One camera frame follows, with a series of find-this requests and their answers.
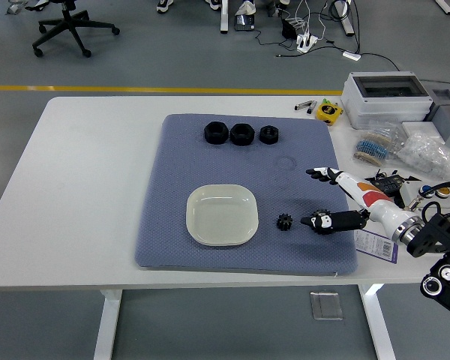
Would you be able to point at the grey box with dark window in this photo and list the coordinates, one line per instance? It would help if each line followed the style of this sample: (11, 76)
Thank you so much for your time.
(444, 95)

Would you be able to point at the black power brick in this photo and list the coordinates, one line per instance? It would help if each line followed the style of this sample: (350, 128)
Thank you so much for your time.
(290, 28)

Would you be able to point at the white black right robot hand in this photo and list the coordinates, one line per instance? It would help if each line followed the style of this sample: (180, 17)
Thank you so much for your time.
(371, 198)

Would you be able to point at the black circuit board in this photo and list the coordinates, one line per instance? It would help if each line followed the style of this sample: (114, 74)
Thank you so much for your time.
(388, 183)

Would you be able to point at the small black hex nut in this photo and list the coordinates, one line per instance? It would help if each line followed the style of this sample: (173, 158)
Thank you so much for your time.
(269, 134)

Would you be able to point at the small green clip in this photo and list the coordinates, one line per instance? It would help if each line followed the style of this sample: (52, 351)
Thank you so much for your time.
(325, 101)

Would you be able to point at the black office chair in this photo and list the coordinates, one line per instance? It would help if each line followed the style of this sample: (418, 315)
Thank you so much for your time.
(65, 24)

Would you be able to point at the white table leg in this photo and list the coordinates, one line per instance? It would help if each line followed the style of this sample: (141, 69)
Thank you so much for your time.
(107, 326)
(378, 326)

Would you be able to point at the large black gear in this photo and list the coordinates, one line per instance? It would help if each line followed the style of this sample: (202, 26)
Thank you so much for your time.
(317, 214)

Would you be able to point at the bag of blue resistors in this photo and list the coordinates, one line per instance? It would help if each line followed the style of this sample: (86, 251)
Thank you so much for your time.
(367, 146)

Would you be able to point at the white flat box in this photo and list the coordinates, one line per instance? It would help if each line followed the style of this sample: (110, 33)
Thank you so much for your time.
(416, 126)

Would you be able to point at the small silver black module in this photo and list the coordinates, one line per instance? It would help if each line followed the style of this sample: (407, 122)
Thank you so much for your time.
(312, 107)
(302, 106)

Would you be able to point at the black device with screen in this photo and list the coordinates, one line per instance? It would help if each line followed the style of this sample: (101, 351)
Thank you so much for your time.
(244, 23)

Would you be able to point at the bag of clear plastic parts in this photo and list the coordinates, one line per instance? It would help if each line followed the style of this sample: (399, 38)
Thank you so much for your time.
(423, 153)

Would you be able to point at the purple white label card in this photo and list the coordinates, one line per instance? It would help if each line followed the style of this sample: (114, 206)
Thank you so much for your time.
(375, 245)

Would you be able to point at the silver metal object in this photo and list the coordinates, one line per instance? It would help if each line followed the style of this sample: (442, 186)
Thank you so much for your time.
(14, 8)

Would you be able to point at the large black hex nut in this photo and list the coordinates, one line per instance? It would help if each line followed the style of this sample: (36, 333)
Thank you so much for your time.
(242, 134)
(215, 133)

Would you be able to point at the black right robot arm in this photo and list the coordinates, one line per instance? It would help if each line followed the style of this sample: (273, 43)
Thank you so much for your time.
(435, 232)

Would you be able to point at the yellow floor tape line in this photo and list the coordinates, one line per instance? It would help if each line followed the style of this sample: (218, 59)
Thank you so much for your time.
(135, 89)

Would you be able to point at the yellow tape measure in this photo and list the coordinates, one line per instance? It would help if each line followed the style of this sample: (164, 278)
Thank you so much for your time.
(328, 112)

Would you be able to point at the grey-blue textured mat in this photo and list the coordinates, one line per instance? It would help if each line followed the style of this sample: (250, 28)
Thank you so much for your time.
(210, 165)

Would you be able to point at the white square dish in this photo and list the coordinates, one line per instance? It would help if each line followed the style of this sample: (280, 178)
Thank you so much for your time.
(221, 217)

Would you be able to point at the white power strip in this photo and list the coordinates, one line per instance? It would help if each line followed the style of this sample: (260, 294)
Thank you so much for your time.
(306, 42)

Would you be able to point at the small black gear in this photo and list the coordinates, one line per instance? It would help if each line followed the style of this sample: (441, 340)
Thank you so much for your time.
(285, 222)

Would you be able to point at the person's shoe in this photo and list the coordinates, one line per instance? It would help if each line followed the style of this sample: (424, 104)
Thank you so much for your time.
(245, 7)
(213, 3)
(165, 4)

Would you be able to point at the grey enclosure with clear lid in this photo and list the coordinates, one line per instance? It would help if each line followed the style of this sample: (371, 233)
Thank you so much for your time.
(386, 105)

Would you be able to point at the white power adapter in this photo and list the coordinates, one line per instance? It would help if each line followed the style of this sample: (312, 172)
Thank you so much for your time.
(351, 55)

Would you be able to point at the clear floor plate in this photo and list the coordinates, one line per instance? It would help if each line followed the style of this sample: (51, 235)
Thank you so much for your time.
(326, 305)

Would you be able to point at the white desk leg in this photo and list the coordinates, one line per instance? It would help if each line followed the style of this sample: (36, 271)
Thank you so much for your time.
(224, 15)
(347, 18)
(445, 5)

